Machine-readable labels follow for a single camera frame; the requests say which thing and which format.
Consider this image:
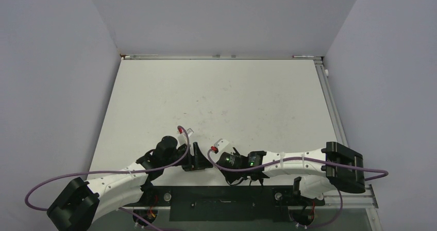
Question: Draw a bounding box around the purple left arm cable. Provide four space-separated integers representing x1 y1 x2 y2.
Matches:
24 125 191 212

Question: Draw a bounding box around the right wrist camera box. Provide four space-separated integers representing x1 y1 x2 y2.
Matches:
211 139 232 154

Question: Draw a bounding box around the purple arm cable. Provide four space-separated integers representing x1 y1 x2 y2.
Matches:
207 149 389 183
24 125 191 212

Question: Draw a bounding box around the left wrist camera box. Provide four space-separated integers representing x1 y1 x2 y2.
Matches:
186 128 194 137

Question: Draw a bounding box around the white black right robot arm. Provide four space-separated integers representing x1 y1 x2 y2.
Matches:
214 142 365 204

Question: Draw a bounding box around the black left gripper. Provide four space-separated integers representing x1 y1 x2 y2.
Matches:
162 142 212 171

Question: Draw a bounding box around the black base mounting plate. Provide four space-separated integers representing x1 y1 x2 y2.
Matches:
131 186 325 222

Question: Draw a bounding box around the aluminium table edge rail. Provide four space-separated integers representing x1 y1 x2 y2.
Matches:
314 60 349 146

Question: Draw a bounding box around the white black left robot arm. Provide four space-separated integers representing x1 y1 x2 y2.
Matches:
46 136 213 230

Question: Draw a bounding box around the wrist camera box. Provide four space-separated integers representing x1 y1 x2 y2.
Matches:
186 128 194 137
211 139 232 154

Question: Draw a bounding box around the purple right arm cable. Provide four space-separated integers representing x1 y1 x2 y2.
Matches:
207 149 389 183

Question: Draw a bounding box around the aluminium back table rail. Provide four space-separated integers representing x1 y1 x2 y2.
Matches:
120 54 323 61

